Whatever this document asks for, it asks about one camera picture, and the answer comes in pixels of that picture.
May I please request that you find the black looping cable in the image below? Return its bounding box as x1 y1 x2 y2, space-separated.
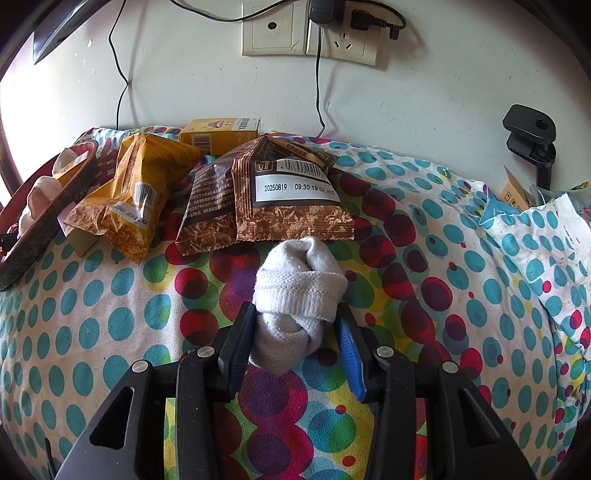
178 0 311 22

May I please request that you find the polka dot blanket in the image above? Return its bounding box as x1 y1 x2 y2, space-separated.
0 124 591 480

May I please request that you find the yellow cardboard box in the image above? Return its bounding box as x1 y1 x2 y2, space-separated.
59 217 100 258
179 117 262 155

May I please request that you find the white wall outlet plate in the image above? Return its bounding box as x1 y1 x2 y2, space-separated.
241 2 309 57

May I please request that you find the white wall power socket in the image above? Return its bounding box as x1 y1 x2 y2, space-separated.
305 21 379 65

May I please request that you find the black power adapter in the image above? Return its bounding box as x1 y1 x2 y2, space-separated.
308 0 345 28

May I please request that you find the black angled plug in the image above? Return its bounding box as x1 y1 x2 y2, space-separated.
350 9 403 41

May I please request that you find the yellow snack bag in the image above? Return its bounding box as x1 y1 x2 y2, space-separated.
63 134 204 265

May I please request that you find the small brown cardboard box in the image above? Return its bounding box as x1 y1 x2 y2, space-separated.
501 166 536 215

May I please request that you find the black clip mount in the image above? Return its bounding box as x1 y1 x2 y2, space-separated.
502 104 557 190

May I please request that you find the printed plastic bag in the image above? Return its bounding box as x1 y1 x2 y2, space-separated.
529 182 591 217

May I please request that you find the thin black adapter cable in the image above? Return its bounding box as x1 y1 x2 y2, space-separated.
315 25 325 138

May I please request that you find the red round tray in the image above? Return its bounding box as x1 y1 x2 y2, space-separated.
0 138 100 292

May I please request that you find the long black wall cable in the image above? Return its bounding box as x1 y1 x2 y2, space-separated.
108 0 131 131

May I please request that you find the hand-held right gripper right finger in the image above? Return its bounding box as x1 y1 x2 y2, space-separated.
333 302 539 480

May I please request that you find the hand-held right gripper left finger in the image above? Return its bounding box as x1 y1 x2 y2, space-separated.
54 300 258 480

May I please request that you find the brown snack bag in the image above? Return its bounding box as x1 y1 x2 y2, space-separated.
175 154 241 257
233 136 356 243

